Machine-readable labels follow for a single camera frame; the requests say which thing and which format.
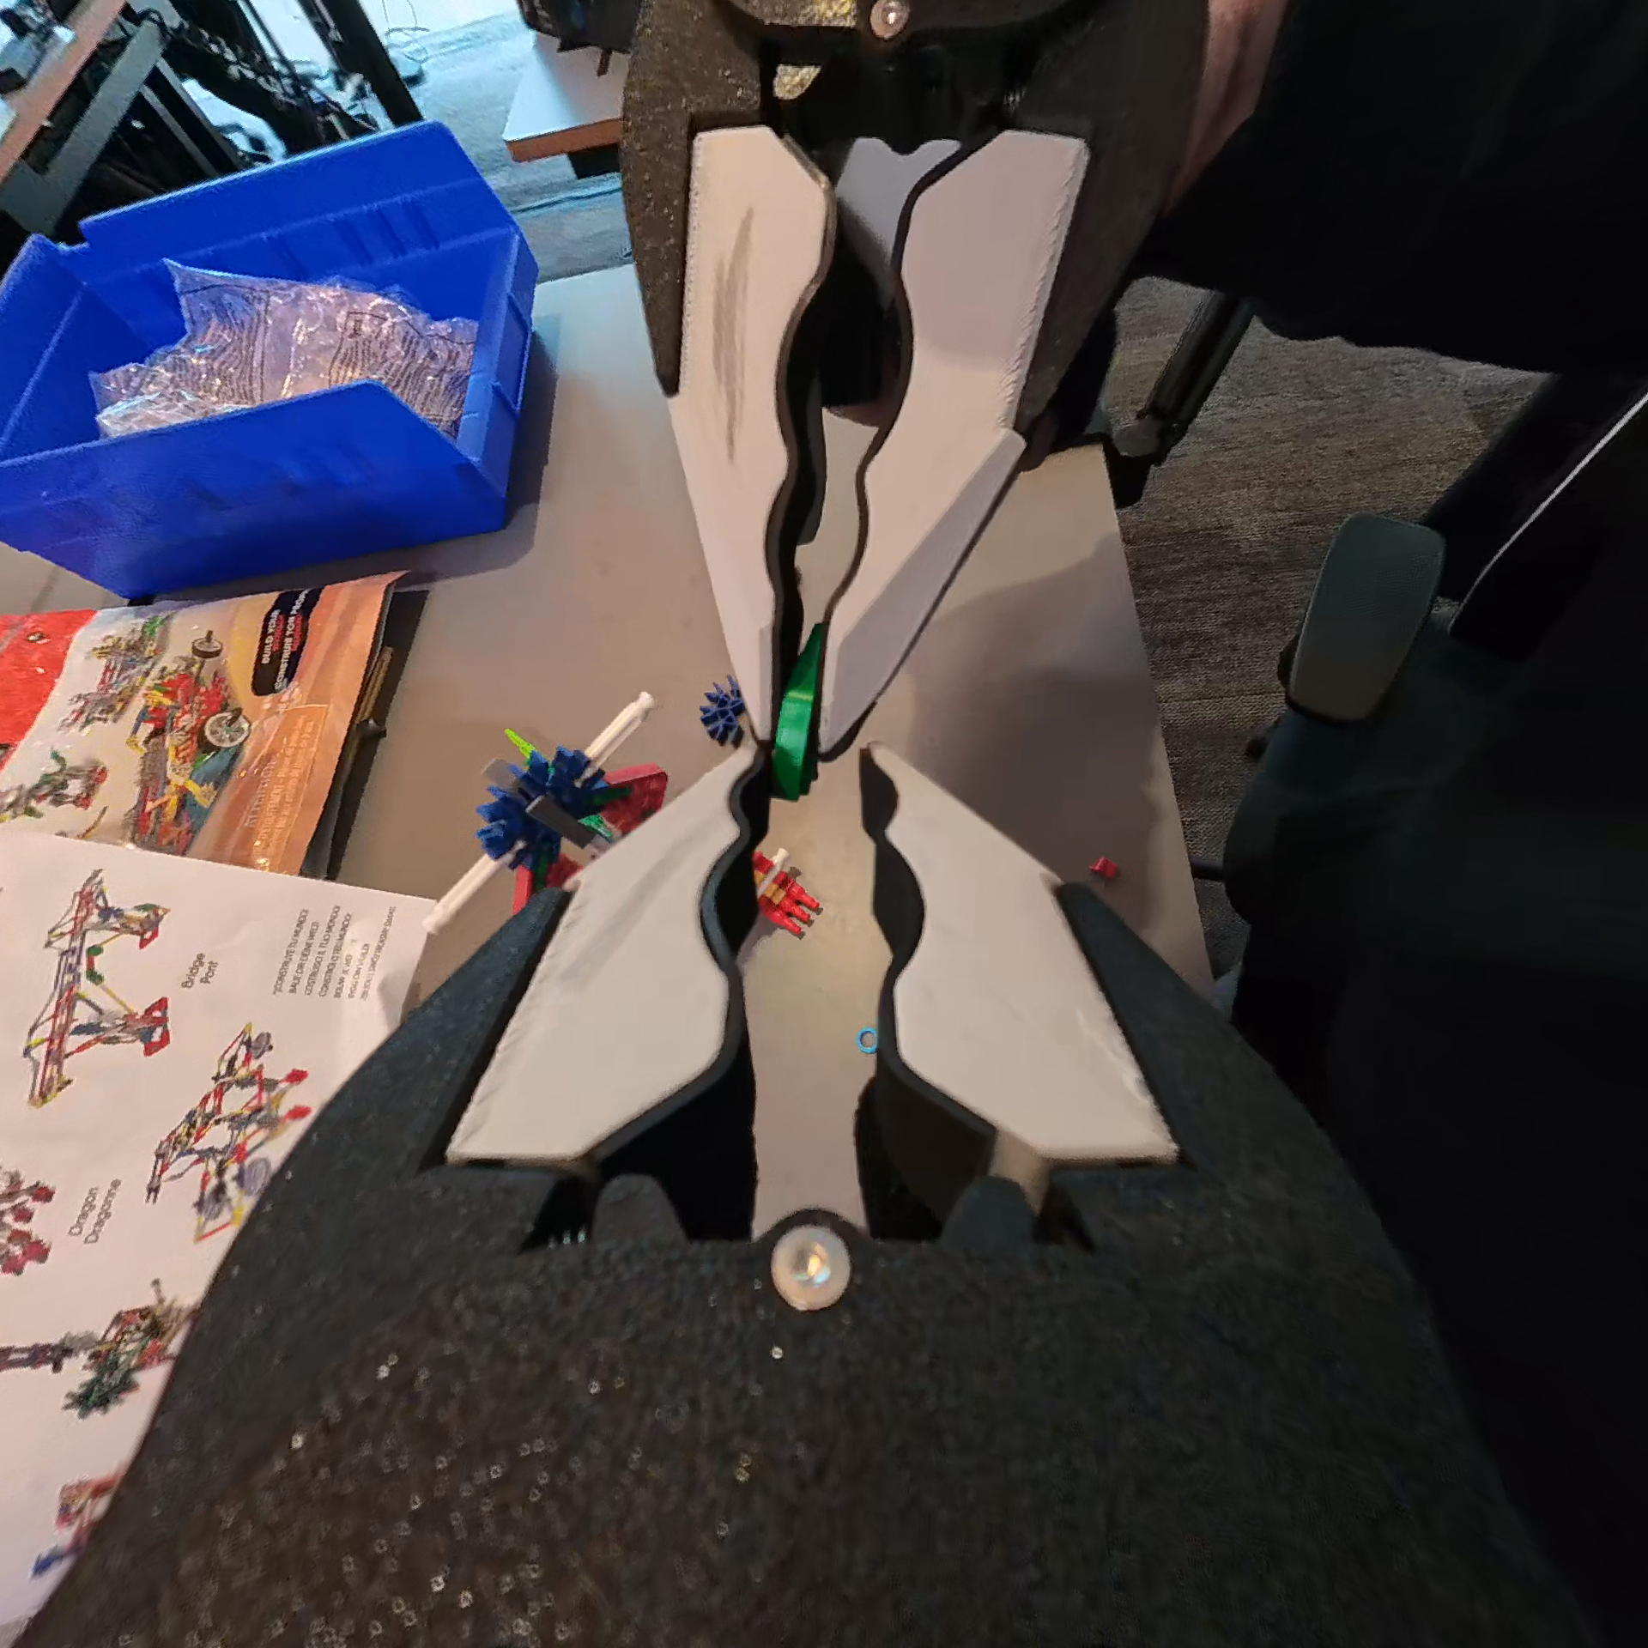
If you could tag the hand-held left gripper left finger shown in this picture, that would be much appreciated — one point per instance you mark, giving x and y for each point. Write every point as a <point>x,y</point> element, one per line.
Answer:
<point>594,1031</point>

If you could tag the black office chair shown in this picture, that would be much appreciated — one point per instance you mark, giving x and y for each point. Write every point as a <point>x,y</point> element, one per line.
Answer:
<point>1192,368</point>

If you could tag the person's right hand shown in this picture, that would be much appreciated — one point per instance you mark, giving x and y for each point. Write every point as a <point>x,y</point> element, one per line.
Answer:
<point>1224,78</point>

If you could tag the colourful construction toy model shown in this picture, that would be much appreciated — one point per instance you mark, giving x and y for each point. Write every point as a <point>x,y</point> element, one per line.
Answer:
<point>568,786</point>

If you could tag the green connector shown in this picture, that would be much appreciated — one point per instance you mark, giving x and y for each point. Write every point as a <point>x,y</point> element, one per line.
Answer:
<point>800,735</point>

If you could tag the grey chair armrest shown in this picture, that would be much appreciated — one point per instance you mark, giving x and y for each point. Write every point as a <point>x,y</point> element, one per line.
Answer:
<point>1365,619</point>

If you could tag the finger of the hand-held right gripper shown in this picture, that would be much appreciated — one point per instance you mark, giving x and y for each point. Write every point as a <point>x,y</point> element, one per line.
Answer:
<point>735,388</point>
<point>980,323</point>

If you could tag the person's right forearm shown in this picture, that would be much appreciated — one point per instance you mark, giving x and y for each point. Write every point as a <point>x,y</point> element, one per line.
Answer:
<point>1418,156</point>

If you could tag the blue plastic bin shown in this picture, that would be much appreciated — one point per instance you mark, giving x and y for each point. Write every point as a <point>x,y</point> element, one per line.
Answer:
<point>258,503</point>

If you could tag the clear plastic bags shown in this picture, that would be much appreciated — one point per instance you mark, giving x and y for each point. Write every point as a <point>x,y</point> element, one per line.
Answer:
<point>284,335</point>

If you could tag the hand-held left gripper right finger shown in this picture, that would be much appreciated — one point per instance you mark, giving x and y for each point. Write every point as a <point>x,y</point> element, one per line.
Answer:
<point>1031,1031</point>

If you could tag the blue snowflake connector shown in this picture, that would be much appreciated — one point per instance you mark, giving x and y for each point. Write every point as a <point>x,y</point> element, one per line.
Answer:
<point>721,715</point>

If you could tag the printed instruction sheet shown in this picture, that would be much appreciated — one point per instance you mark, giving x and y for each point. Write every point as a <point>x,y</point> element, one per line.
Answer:
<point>362,927</point>

